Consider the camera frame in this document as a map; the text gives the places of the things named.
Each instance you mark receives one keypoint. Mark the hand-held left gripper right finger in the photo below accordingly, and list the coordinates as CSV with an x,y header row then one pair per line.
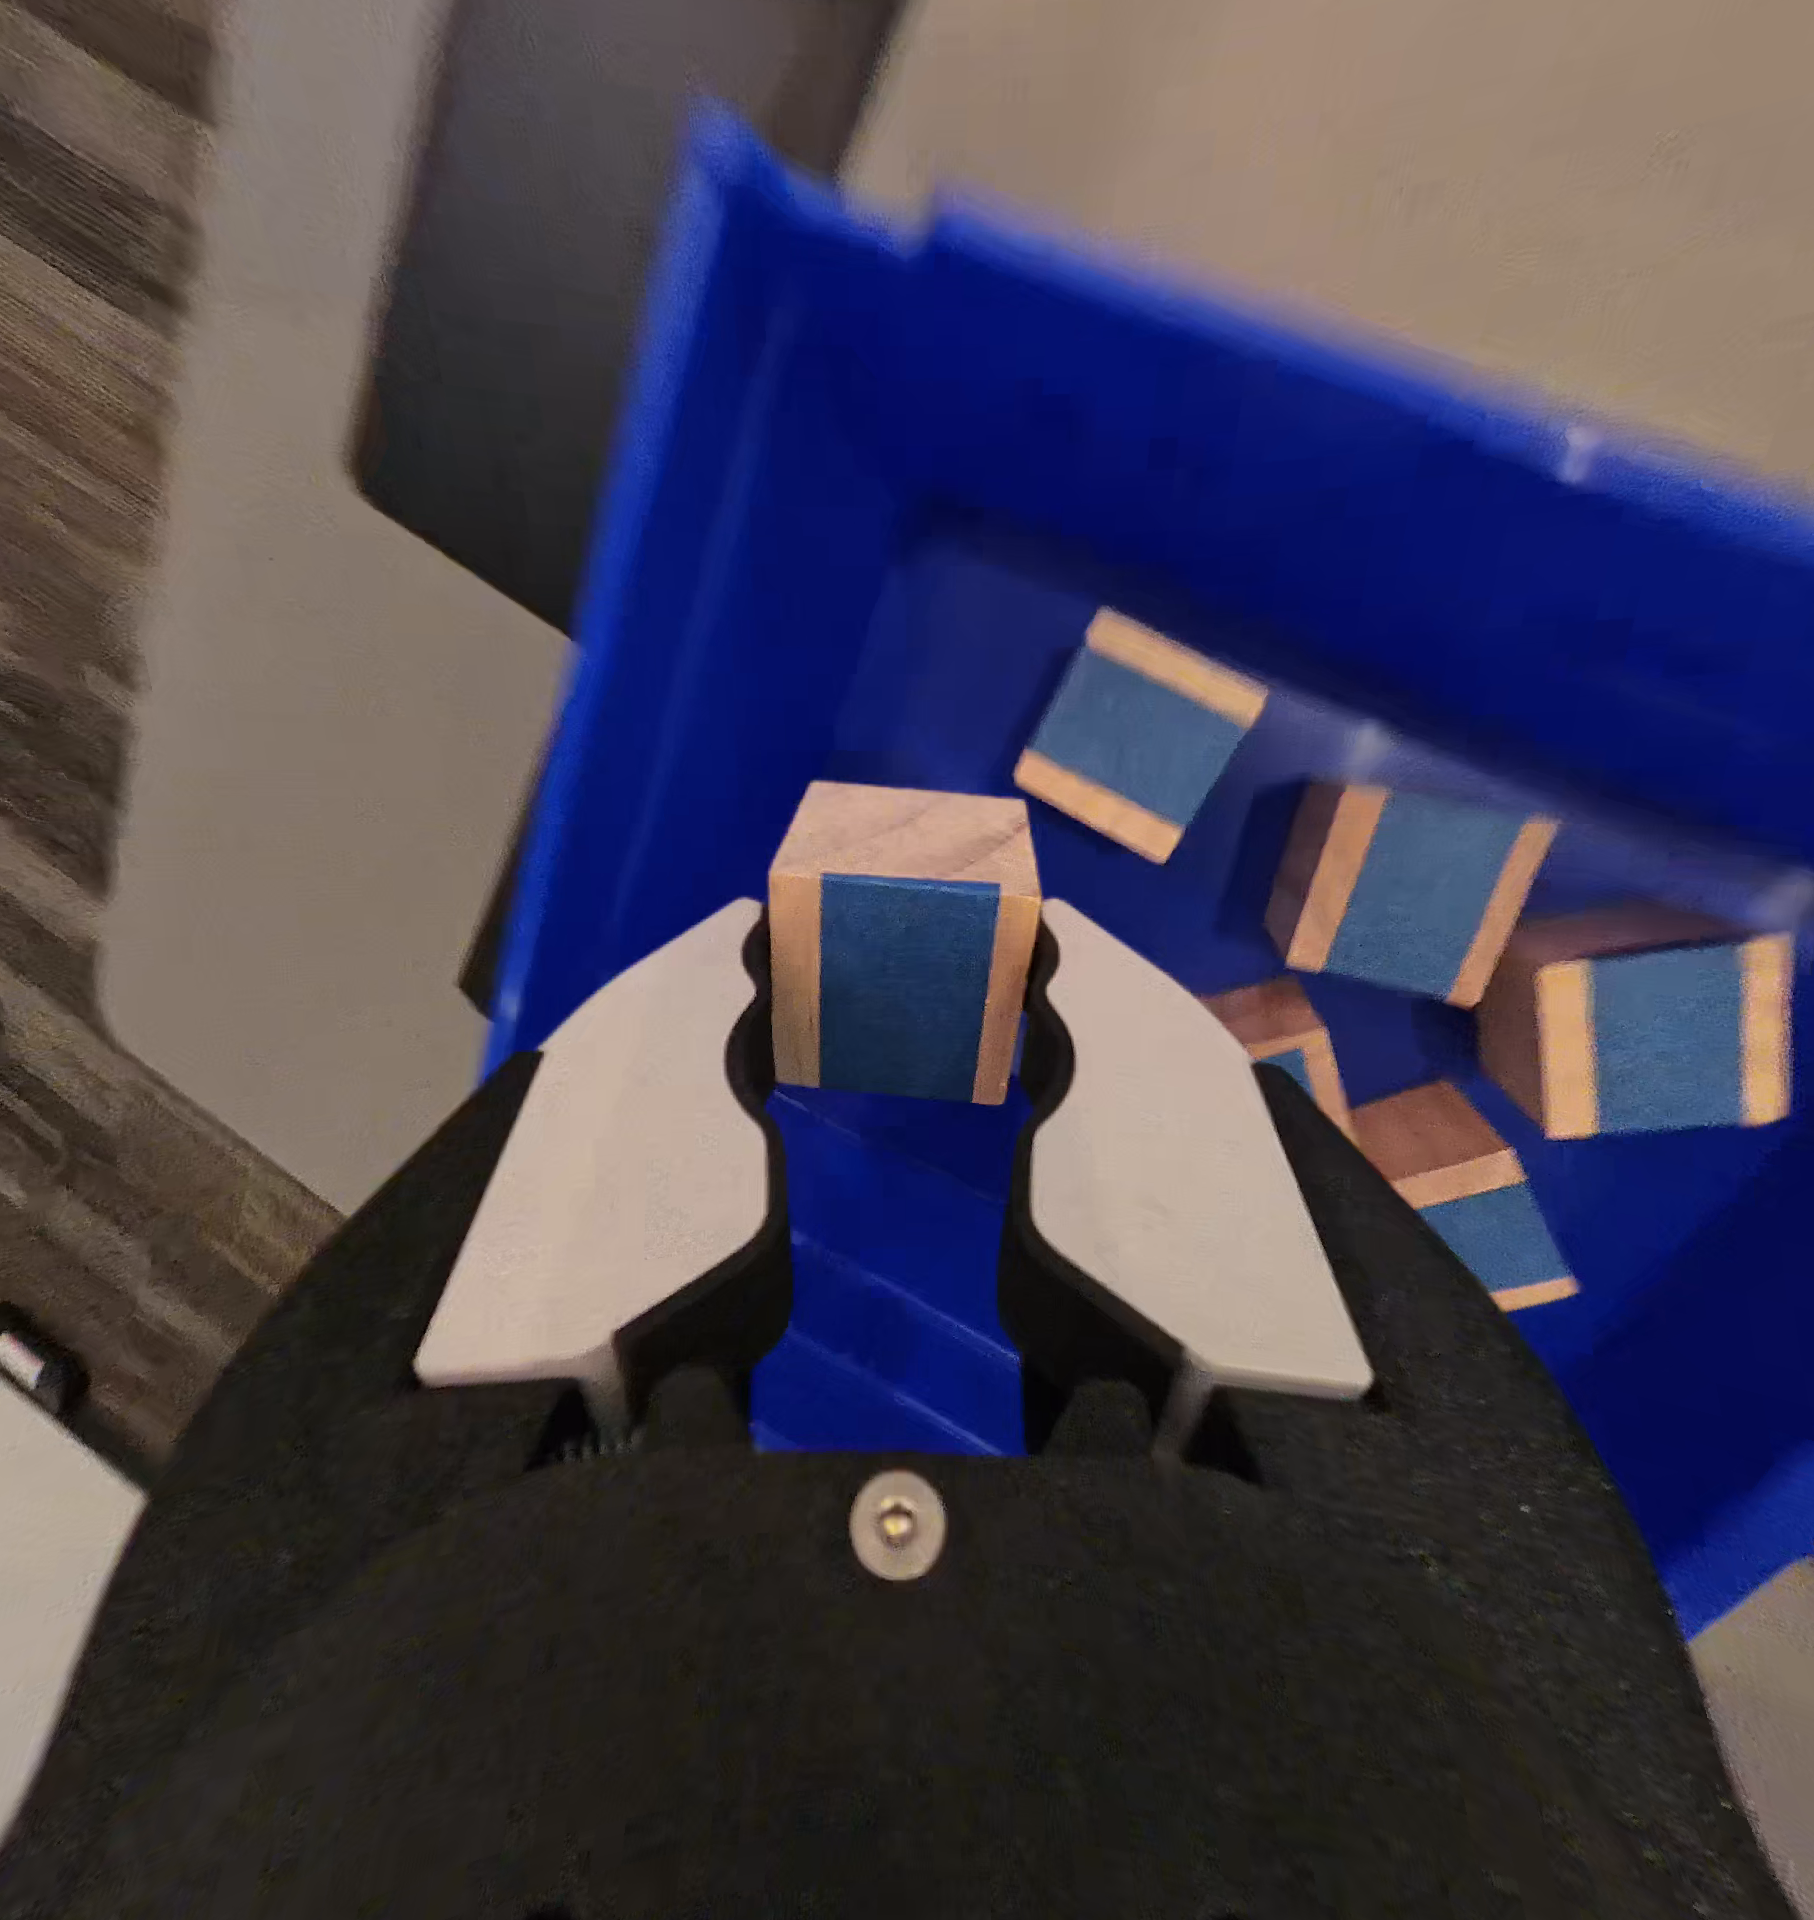
x,y
1193,1201

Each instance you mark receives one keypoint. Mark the white flat surface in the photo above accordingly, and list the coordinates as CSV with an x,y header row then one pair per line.
x,y
20,1570

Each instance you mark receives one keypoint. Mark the wooden cube with blue stripe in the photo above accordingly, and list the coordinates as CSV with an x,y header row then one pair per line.
x,y
1266,1012
1409,891
910,996
1449,1140
1662,1037
1141,732

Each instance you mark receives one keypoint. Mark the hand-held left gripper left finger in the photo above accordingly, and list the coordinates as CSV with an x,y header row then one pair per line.
x,y
598,1201

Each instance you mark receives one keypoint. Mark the blue plastic bin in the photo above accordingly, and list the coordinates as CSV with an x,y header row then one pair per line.
x,y
1299,500

